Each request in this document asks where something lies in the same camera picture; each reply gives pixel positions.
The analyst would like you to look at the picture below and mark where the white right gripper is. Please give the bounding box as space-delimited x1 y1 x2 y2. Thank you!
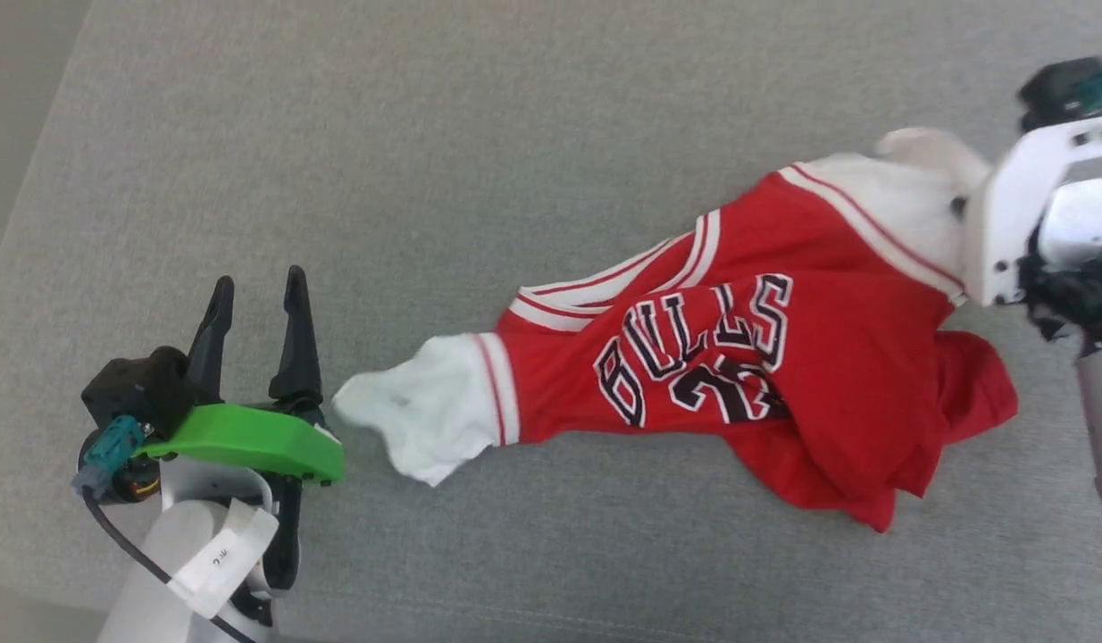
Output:
966 112 1102 309

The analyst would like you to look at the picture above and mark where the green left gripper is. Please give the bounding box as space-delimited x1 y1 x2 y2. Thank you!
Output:
113 264 346 505

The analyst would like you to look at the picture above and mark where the red white basketball jersey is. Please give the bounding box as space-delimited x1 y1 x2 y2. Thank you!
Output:
332 127 1021 534

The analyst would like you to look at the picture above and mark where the white paper label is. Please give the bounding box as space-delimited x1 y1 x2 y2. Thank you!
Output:
167 497 280 619

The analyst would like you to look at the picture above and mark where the grey fabric sofa cushion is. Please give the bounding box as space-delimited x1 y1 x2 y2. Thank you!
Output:
0 0 1102 643

